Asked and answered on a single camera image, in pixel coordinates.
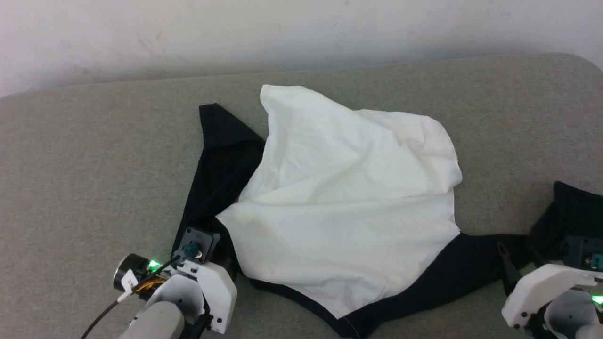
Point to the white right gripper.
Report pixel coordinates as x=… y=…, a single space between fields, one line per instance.
x=532 y=292

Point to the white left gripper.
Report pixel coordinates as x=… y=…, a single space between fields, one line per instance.
x=219 y=292

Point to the black and white t-shirt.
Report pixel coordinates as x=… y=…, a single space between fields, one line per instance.
x=339 y=212

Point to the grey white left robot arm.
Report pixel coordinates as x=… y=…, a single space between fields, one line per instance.
x=162 y=320

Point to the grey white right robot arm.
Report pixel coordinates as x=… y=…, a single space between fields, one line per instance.
x=570 y=315

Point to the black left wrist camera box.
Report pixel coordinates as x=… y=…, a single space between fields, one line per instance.
x=202 y=240

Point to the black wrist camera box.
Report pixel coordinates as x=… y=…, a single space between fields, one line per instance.
x=202 y=240
x=582 y=249

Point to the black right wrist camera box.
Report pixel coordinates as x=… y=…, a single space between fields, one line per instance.
x=582 y=249

